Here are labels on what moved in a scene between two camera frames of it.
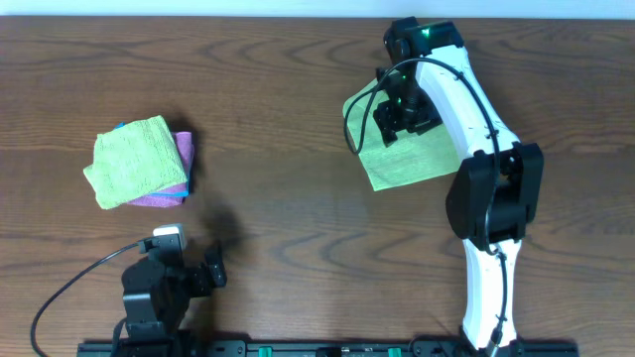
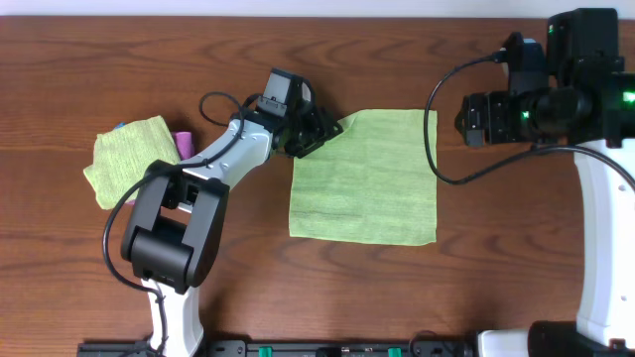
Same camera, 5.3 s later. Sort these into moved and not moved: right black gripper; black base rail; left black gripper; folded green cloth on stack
Moved: left black gripper; right black gripper
Not moved: folded green cloth on stack; black base rail
